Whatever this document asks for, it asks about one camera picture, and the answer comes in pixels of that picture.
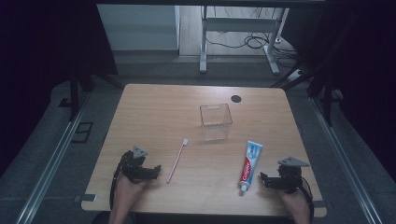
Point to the pink toothbrush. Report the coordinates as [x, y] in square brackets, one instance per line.
[176, 161]

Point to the white blue toothpaste tube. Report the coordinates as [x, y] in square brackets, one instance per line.
[249, 166]

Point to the person's right hand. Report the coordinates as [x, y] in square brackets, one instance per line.
[294, 202]

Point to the white cabinet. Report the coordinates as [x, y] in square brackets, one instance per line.
[137, 28]

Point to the white power strip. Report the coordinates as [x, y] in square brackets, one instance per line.
[295, 75]

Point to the aluminium floor rail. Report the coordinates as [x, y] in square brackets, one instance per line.
[49, 161]
[342, 161]

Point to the black metal stand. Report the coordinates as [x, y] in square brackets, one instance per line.
[74, 93]
[327, 93]

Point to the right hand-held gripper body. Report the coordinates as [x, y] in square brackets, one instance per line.
[290, 175]

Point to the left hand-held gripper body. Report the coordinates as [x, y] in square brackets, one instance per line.
[134, 163]

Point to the person's left hand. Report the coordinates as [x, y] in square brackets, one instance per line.
[128, 189]

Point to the black table grommet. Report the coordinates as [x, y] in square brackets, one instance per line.
[236, 98]

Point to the white metal desk frame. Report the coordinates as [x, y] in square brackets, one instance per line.
[239, 25]

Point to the clear plastic container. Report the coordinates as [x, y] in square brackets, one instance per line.
[216, 123]

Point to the grey tape strip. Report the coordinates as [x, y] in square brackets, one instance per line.
[320, 204]

